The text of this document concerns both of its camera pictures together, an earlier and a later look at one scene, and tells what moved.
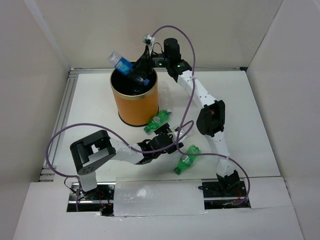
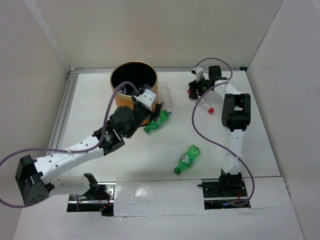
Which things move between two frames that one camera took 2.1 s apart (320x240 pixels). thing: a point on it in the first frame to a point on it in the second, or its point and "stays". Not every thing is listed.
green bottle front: x=186 y=161 stays
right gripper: x=143 y=61 to x=194 y=85
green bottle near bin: x=162 y=116 stays
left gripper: x=165 y=128 to x=155 y=116
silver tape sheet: x=159 y=197 stays
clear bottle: x=182 y=132 to x=144 y=87
